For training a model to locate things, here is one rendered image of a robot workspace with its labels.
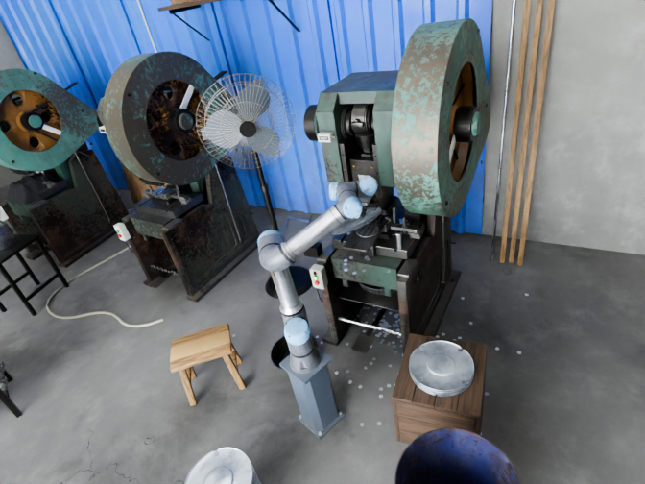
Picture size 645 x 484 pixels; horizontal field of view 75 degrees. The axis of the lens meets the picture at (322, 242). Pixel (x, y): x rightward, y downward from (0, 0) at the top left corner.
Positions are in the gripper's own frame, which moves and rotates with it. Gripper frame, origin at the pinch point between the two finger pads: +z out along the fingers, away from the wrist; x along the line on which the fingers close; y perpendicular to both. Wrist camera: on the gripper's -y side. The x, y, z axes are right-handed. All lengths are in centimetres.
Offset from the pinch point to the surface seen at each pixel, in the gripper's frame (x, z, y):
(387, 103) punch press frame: -33, -35, -23
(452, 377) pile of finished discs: 86, 3, -9
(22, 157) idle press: -190, 155, 185
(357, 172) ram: -21.6, 2.9, -11.8
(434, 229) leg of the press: 15, 34, -53
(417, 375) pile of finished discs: 79, 9, 4
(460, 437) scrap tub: 102, -19, 8
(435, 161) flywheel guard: 7, -54, -17
